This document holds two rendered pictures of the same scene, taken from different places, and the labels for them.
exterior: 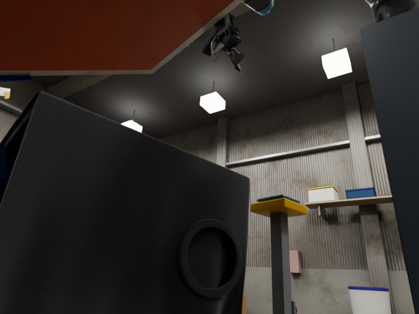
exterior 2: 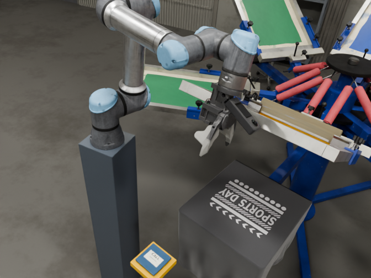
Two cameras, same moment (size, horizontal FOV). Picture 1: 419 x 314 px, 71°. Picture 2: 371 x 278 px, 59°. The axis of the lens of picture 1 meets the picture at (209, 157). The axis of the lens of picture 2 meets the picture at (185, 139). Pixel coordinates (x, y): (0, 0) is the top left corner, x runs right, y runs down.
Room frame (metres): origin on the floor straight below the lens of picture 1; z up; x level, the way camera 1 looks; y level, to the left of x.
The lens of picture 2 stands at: (1.66, -0.28, 2.12)
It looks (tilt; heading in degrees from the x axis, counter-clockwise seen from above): 37 degrees down; 169
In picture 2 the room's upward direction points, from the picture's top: 4 degrees clockwise
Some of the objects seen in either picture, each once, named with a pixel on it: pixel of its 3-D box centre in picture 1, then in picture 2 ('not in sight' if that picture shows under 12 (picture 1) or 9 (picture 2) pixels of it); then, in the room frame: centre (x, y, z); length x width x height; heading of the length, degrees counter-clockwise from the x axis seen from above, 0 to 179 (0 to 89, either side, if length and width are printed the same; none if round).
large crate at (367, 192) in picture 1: (361, 195); not in sight; (5.39, -2.96, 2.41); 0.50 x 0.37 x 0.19; 56
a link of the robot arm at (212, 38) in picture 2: not in sight; (210, 44); (0.77, -0.07, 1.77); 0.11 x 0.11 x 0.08; 33
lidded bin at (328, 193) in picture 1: (323, 197); not in sight; (5.78, -2.39, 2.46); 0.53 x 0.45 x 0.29; 56
